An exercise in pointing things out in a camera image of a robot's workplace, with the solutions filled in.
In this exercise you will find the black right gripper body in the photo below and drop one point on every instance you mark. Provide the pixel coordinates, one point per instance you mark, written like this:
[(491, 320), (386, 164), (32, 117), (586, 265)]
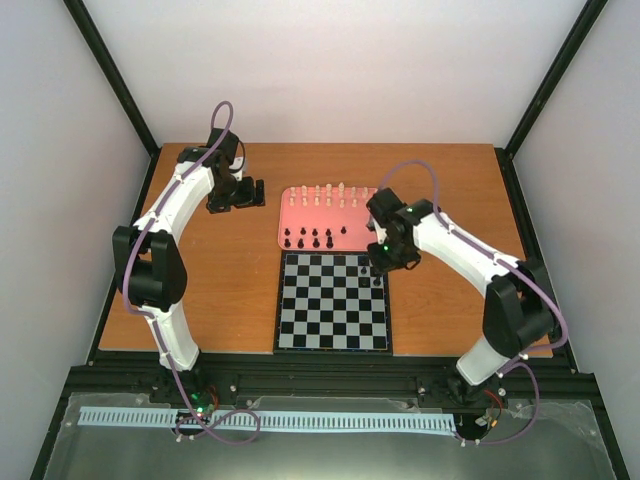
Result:
[(392, 257)]

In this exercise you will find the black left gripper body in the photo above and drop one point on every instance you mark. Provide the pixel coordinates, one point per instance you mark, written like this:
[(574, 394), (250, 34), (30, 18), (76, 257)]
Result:
[(235, 195)]

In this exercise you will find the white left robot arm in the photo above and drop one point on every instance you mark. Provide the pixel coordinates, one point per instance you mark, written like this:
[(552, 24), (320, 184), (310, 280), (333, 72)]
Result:
[(149, 270)]

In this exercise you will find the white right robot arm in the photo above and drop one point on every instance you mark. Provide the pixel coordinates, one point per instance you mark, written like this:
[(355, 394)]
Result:
[(518, 309)]

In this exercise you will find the pink plastic tray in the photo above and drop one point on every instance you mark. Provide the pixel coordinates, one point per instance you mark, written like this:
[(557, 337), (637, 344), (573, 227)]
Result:
[(323, 217)]

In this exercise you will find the black white chessboard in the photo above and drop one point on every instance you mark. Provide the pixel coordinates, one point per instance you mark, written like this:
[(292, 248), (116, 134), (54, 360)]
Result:
[(322, 308)]

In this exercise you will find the black left frame post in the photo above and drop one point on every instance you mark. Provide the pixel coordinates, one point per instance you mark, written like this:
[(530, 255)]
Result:
[(109, 68)]

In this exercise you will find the black frame post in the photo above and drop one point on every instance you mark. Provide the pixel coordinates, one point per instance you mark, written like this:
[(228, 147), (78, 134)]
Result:
[(572, 43), (109, 68)]

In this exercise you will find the black aluminium frame base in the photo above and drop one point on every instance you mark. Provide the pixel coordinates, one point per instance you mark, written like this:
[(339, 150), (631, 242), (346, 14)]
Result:
[(572, 438)]

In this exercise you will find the light blue cable duct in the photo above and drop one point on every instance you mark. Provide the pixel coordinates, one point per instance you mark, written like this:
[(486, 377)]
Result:
[(271, 421)]

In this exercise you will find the black right frame post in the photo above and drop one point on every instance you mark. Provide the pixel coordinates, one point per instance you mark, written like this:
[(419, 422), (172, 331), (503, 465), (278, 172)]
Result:
[(572, 43)]

